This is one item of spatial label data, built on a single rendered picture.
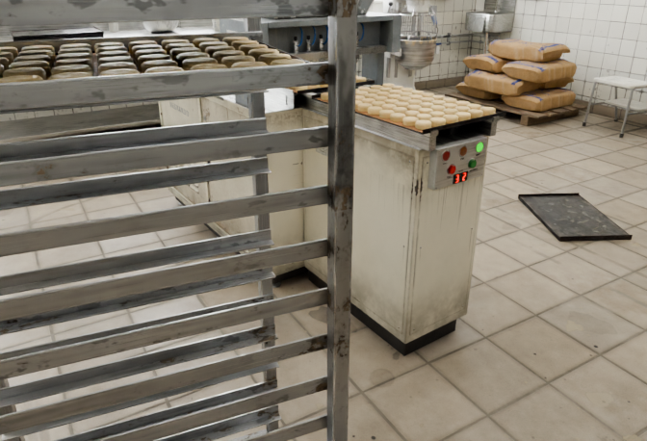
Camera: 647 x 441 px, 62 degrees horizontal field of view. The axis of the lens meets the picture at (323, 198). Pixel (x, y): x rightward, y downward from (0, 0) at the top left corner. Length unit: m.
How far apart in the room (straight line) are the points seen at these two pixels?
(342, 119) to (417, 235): 1.15
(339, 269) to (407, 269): 1.09
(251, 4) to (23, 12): 0.25
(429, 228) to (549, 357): 0.73
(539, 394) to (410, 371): 0.45
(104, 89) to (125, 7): 0.10
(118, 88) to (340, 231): 0.36
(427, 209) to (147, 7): 1.33
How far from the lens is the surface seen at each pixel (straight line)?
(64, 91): 0.70
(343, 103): 0.74
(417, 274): 1.94
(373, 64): 2.62
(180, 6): 0.70
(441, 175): 1.79
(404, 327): 2.05
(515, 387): 2.13
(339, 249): 0.82
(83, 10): 0.69
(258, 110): 1.18
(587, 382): 2.25
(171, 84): 0.71
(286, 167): 2.28
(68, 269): 1.25
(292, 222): 2.39
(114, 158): 0.72
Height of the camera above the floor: 1.36
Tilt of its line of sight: 23 degrees down
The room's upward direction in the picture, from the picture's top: straight up
